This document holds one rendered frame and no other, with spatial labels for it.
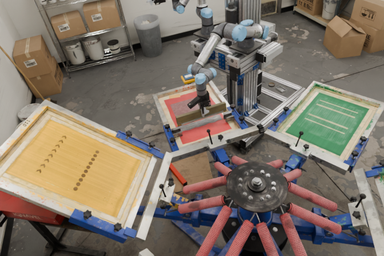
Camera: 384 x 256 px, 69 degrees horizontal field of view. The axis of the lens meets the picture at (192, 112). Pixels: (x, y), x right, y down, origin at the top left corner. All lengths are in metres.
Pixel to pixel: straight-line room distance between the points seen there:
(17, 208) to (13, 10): 4.04
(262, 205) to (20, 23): 5.01
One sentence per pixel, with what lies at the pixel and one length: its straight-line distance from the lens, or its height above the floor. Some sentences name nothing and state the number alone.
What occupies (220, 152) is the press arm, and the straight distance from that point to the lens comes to 1.97.
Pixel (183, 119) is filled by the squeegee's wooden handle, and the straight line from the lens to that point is 2.14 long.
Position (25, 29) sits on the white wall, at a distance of 5.70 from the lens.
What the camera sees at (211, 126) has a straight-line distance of 2.28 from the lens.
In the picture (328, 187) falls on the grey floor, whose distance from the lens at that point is 3.21.
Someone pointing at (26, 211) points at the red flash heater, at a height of 1.10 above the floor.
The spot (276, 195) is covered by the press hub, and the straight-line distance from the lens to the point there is 1.46.
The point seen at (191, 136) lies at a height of 0.96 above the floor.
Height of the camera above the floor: 2.52
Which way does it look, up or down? 40 degrees down
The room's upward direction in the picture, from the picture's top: 8 degrees counter-clockwise
